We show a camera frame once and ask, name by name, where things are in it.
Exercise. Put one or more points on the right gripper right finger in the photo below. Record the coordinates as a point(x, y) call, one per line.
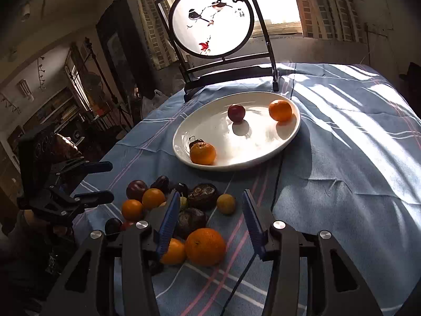
point(277, 242)

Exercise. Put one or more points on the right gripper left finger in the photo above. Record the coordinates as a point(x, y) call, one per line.
point(140, 248)

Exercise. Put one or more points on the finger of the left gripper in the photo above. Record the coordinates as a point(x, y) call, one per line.
point(85, 168)
point(81, 201)

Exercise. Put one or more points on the orange tangerine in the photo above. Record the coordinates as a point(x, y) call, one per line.
point(153, 198)
point(280, 111)

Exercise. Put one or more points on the large dark plum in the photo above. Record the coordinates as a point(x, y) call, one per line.
point(136, 189)

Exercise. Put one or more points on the large orange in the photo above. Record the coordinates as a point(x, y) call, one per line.
point(205, 247)

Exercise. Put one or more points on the dark red plum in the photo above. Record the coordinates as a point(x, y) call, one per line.
point(236, 113)

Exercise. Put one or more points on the dark oblong fruit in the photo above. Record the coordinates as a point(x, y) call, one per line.
point(162, 184)

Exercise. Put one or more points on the small yellow-green fruit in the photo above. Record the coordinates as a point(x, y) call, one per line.
point(226, 204)

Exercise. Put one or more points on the dark wrinkled passion fruit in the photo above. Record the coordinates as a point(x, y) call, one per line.
point(203, 196)

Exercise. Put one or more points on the orange tangerine plate front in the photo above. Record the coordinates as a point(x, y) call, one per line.
point(203, 153)

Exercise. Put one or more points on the blue striped tablecloth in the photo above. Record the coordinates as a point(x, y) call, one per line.
point(352, 169)

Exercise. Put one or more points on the white oval plate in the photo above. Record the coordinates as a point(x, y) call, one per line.
point(238, 146)

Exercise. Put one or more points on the orange tangerine on plate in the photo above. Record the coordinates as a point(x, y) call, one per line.
point(280, 111)

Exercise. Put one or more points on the round bird painting screen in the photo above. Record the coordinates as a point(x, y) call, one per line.
point(206, 36)

